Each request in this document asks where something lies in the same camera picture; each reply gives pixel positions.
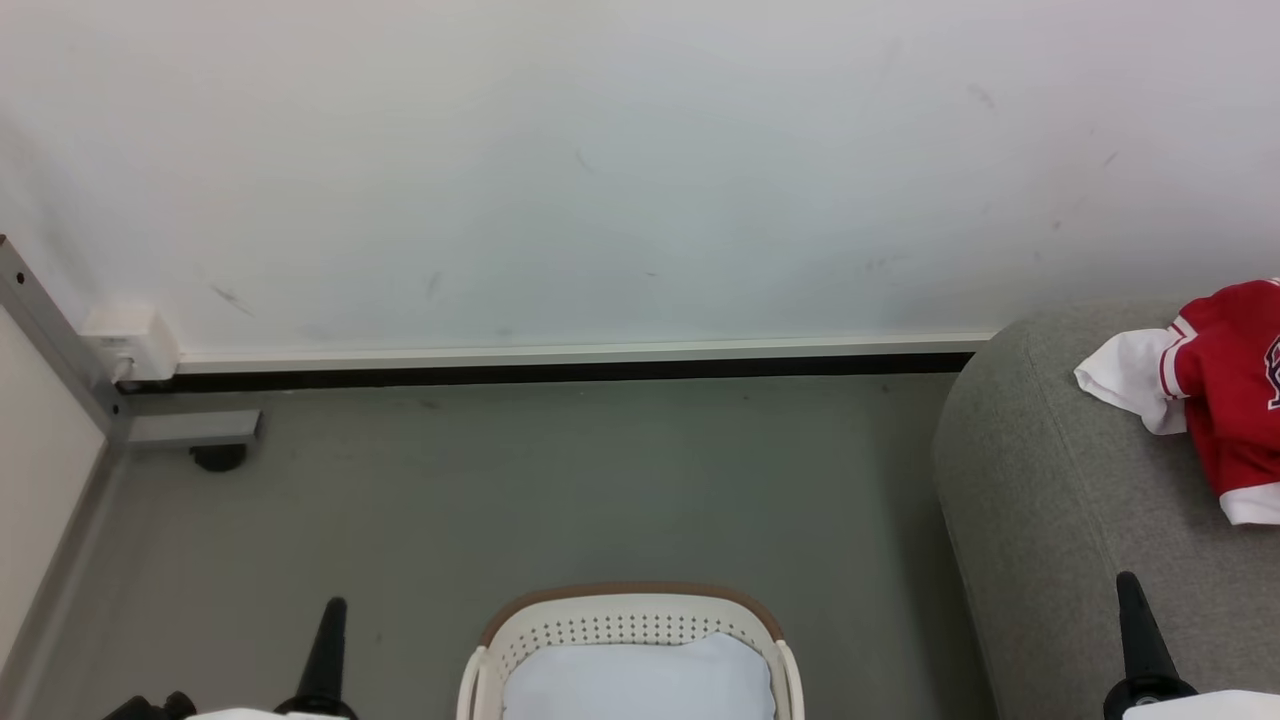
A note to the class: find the white and black baseboard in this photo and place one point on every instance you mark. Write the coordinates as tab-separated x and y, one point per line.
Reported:
570	363

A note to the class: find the red and white jersey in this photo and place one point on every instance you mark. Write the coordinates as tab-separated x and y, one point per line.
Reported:
1235	400

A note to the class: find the grey aluminium partition frame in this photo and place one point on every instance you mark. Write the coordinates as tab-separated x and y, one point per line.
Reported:
50	330

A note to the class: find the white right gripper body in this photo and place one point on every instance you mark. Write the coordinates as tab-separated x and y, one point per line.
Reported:
1160	700

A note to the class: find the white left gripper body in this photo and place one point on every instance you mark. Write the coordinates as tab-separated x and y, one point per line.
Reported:
160	708

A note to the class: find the black caster wheel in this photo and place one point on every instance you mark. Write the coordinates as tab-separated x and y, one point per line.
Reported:
218	457

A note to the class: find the pale blue cloth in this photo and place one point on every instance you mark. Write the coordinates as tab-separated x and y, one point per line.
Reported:
640	680

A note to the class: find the white partition panel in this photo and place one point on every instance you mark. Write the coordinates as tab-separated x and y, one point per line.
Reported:
40	480

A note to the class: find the cream plastic laundry basket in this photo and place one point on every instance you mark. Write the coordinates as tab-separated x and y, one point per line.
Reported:
620	625

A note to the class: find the white wall socket box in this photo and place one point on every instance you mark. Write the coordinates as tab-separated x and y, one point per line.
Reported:
130	340

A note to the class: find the grey fabric sofa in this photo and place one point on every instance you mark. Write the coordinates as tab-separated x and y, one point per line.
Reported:
1050	500

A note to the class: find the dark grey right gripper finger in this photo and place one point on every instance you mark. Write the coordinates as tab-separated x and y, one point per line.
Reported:
1140	640

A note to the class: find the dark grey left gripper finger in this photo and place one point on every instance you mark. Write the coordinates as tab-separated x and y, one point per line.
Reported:
330	665

